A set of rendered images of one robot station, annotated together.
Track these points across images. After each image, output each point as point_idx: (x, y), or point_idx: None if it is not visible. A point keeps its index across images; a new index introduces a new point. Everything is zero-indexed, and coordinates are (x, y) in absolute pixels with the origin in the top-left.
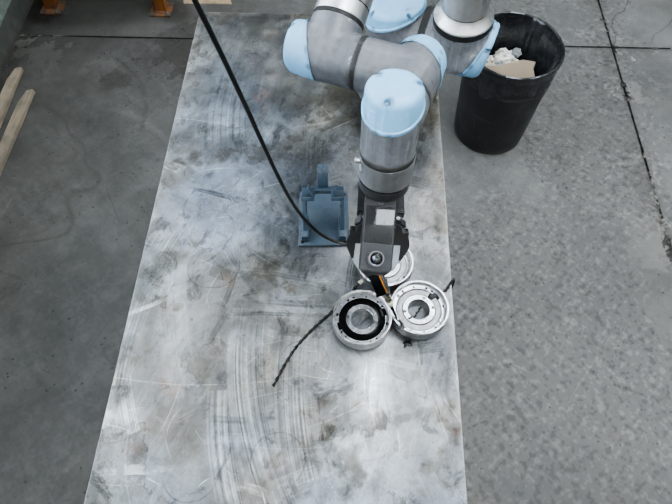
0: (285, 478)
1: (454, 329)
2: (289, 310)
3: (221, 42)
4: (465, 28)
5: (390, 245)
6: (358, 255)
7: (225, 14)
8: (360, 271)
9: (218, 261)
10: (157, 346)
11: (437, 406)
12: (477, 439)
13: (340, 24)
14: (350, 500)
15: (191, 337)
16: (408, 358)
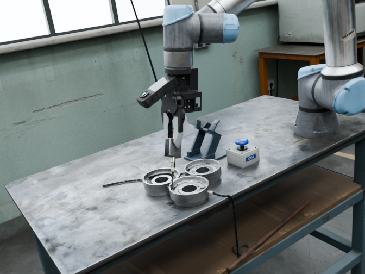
0: (57, 210)
1: (198, 211)
2: (146, 172)
3: (258, 103)
4: (331, 70)
5: (154, 92)
6: (164, 123)
7: (274, 97)
8: (186, 164)
9: (150, 150)
10: (94, 160)
11: (142, 229)
12: None
13: (204, 9)
14: (60, 230)
15: (106, 163)
16: (161, 207)
